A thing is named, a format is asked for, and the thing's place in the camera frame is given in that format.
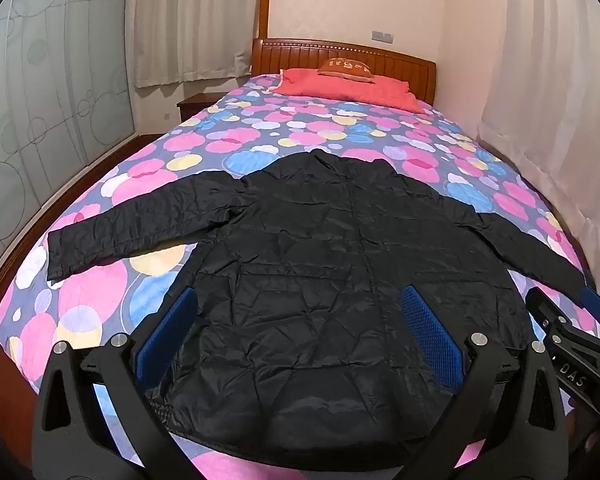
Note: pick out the colourful dotted bedsheet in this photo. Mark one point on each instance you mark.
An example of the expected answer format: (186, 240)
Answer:
(220, 135)

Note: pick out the red pillow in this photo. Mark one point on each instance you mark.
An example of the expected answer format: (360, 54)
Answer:
(350, 92)

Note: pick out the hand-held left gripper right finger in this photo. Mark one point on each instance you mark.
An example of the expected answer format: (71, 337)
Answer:
(430, 330)

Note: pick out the wall outlet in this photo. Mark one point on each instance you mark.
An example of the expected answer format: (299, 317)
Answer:
(382, 36)

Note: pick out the small orange cushion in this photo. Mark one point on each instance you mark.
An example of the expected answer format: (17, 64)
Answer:
(345, 68)

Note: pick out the cream curtain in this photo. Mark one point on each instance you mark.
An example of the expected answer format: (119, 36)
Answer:
(195, 15)
(555, 85)

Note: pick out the wooden headboard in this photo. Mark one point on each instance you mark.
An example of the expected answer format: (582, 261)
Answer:
(405, 67)

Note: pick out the black jacket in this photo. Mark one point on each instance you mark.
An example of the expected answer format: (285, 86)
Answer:
(305, 260)

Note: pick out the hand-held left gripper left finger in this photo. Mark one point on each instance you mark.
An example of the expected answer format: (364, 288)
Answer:
(167, 330)

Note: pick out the frosted glass wardrobe door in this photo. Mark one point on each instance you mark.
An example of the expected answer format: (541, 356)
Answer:
(45, 110)

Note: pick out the wooden nightstand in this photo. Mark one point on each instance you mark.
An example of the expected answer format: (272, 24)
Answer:
(195, 106)

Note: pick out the person's right hand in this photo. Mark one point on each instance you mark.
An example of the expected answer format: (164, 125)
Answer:
(582, 435)

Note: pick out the wooden door frame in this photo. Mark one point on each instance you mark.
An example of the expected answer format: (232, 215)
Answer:
(265, 0)

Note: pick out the wooden bed frame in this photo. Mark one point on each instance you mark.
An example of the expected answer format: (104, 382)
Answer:
(0, 380)

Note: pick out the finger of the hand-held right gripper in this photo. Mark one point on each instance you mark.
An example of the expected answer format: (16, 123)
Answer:
(545, 310)
(599, 306)

